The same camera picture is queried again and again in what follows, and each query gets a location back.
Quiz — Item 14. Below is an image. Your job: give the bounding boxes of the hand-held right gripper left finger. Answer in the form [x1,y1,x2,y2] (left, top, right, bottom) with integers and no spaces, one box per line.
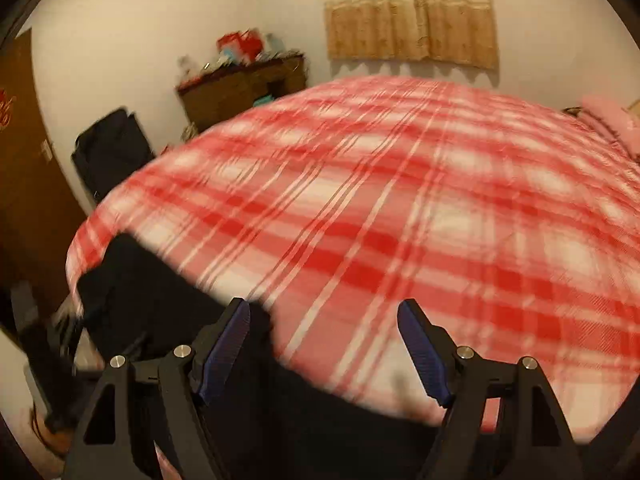
[62,297,251,480]

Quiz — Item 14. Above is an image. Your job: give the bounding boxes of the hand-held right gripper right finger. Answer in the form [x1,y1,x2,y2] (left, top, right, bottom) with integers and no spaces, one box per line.
[397,299,591,480]

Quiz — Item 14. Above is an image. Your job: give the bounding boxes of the beige patterned window curtain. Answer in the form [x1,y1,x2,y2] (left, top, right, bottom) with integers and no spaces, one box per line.
[320,0,500,71]

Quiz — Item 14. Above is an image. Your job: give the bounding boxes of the red gift bag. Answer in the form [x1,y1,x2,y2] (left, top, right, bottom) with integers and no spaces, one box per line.
[217,34,242,62]
[237,30,264,62]

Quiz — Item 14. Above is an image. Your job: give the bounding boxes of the pink folded blanket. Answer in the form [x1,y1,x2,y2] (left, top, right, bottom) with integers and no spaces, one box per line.
[575,94,640,158]

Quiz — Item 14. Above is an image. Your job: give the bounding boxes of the black suitcase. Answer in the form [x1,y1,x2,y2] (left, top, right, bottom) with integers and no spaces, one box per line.
[71,107,156,206]

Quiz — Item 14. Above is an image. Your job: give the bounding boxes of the brown wooden desk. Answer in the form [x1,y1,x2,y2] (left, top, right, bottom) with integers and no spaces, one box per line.
[175,55,307,133]

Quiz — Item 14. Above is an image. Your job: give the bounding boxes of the red plaid bed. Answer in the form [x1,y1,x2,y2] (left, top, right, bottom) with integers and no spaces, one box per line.
[65,76,640,446]

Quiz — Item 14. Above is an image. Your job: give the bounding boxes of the brown wooden door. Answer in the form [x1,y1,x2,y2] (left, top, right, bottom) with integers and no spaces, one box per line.
[0,27,88,321]

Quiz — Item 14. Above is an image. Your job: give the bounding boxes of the black pants with rhinestones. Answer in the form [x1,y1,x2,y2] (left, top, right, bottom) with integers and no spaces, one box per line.
[75,232,446,480]

